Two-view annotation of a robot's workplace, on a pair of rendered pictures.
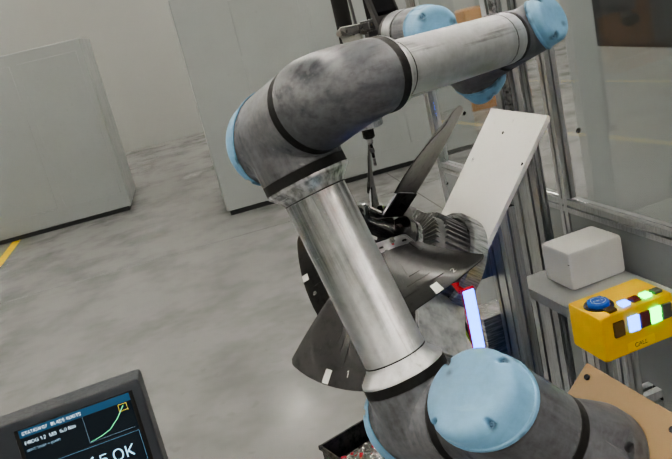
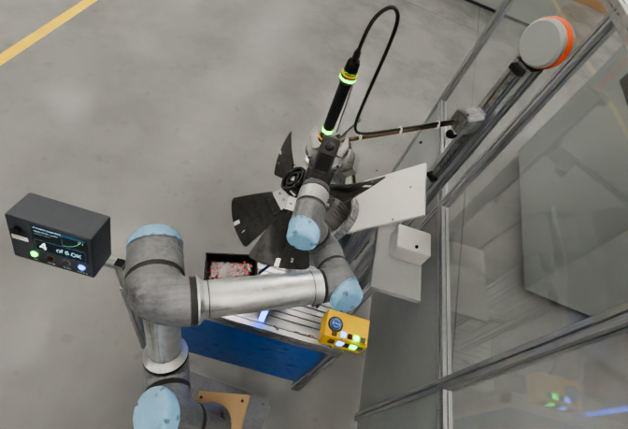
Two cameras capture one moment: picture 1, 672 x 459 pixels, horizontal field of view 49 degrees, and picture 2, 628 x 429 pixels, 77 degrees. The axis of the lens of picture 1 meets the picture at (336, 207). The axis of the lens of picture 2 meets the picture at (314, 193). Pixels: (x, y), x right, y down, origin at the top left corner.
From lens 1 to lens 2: 1.01 m
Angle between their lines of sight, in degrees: 37
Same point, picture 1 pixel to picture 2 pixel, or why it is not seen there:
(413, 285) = (273, 249)
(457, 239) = (334, 221)
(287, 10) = not seen: outside the picture
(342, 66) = (152, 310)
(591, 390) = (237, 407)
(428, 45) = (229, 307)
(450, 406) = (142, 408)
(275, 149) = not seen: hidden behind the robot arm
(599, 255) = (412, 255)
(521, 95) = (458, 158)
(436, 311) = not seen: hidden behind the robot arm
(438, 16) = (304, 239)
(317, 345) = (243, 206)
